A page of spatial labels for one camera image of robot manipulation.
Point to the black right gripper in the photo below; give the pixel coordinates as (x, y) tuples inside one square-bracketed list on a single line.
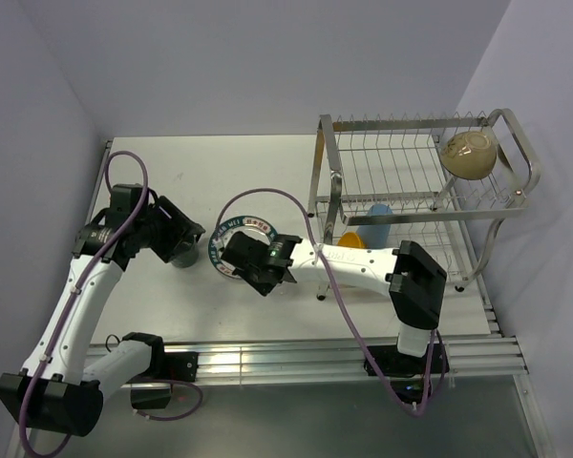
[(264, 287)]

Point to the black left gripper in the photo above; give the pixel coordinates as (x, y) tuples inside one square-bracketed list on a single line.
[(179, 226)]

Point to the dark green mug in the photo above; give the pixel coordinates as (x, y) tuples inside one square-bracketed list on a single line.
[(185, 254)]

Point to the orange plastic bowl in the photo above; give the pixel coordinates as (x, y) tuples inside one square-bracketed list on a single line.
[(351, 240)]

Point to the blue plastic cup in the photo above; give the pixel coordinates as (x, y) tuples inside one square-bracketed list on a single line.
[(375, 236)]

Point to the beige floral ceramic bowl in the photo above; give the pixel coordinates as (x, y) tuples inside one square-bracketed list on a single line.
[(469, 155)]

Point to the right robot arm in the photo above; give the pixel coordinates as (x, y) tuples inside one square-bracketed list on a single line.
[(408, 275)]

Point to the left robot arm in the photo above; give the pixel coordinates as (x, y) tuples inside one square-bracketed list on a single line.
[(55, 390)]

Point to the stainless steel dish rack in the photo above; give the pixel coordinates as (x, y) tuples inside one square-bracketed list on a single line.
[(395, 161)]

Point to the white plate green rim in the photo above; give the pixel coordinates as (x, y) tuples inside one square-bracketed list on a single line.
[(255, 227)]

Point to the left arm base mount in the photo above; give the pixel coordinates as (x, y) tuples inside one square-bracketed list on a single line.
[(181, 366)]

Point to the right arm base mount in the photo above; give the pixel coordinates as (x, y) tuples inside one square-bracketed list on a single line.
[(396, 365)]

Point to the aluminium mounting rail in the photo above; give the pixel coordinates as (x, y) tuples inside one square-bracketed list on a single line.
[(333, 361)]

